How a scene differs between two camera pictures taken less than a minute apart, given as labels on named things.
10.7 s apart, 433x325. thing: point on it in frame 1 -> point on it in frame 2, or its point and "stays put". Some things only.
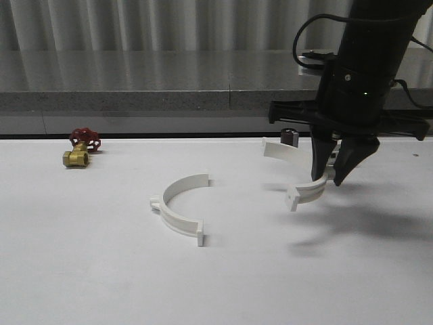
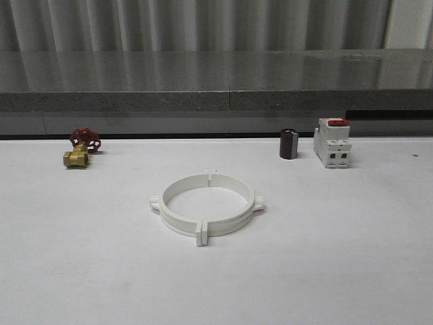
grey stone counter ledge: x=176 y=80 stays put
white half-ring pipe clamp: x=302 y=193 -> x=214 y=229
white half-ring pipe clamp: x=184 y=226 stays put
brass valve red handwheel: x=84 y=140 stays put
